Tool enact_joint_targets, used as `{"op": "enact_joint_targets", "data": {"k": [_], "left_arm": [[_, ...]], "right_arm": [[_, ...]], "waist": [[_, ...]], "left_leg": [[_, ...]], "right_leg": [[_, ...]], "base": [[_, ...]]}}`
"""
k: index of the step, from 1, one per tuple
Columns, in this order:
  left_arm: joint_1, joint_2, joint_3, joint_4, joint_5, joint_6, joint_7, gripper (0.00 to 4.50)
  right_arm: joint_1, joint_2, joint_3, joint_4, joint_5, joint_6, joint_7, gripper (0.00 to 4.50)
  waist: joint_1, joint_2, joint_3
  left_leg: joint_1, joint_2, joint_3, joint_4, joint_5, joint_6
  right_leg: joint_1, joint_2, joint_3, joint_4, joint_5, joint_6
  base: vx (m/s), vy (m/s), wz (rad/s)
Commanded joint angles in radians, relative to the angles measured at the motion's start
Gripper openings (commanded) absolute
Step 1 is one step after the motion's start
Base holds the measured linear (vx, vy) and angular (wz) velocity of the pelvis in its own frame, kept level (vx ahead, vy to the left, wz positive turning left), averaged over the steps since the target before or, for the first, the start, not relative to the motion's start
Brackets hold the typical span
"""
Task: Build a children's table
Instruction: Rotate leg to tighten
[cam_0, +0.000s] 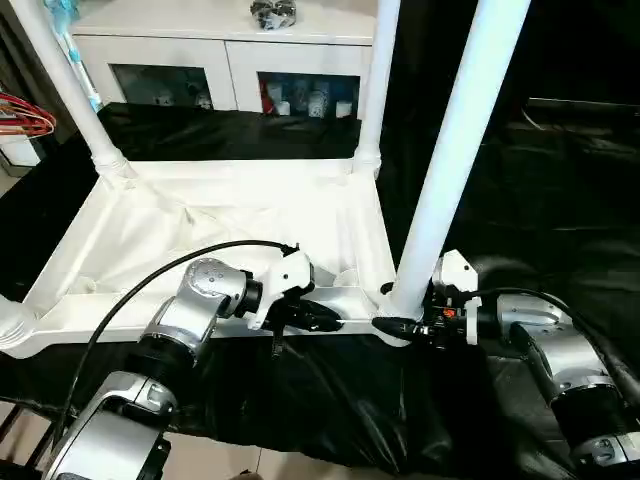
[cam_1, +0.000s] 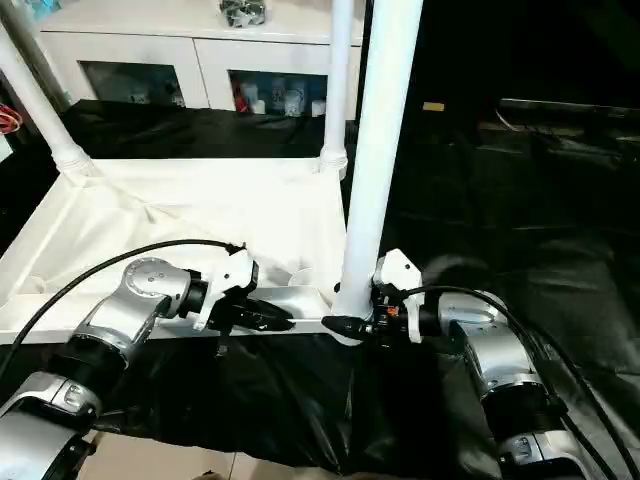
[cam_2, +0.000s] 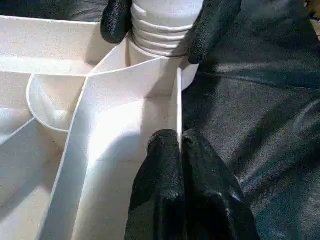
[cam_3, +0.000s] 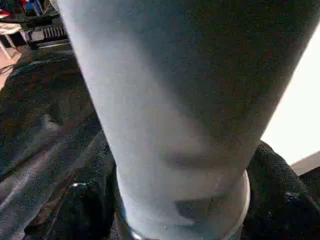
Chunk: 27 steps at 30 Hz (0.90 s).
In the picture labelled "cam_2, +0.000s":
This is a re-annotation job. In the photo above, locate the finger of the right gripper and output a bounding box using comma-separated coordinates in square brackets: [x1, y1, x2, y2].
[186, 0, 245, 65]
[99, 0, 134, 45]

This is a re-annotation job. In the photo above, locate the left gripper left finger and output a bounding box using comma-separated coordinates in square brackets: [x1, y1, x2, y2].
[123, 128, 185, 240]

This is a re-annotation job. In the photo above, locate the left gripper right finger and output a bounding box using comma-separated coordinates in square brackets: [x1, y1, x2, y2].
[180, 127, 261, 240]

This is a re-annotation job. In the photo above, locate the white plastic table leg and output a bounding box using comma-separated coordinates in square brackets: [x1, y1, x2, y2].
[127, 0, 206, 58]

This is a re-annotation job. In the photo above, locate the white plastic table top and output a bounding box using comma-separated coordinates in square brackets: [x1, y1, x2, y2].
[0, 14, 202, 240]

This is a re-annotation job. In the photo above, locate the black plastic mat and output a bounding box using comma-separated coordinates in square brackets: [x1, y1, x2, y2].
[0, 0, 320, 240]

